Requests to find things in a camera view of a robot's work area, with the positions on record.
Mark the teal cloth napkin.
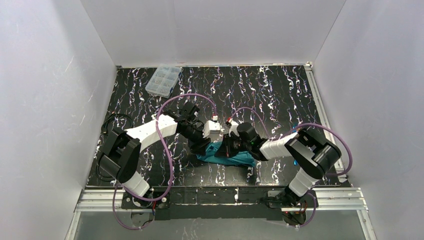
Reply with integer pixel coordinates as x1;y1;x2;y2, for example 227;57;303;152
196;142;256;167

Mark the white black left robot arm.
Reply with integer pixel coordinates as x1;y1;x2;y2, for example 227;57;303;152
96;102;218;200

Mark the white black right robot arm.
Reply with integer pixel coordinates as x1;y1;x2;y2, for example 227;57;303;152
214;122;342;199

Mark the clear plastic screw organizer box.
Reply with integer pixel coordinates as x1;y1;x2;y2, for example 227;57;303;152
145;64;182;99

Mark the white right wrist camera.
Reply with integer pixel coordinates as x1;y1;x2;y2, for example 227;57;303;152
225;117;239;136

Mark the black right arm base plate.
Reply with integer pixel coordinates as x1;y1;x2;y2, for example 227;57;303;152
258;187;319;210

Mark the black coiled cable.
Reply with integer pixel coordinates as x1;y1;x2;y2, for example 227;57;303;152
95;113;133;182

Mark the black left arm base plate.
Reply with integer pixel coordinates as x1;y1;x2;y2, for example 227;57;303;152
120;187;171;211

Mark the aluminium right side rail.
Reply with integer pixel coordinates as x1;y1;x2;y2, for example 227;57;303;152
304;61;347;183

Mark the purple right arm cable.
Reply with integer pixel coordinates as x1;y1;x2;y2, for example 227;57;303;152
226;106;353;229

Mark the aluminium front frame rail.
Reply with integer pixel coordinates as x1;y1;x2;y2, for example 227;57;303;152
75;186;368;212

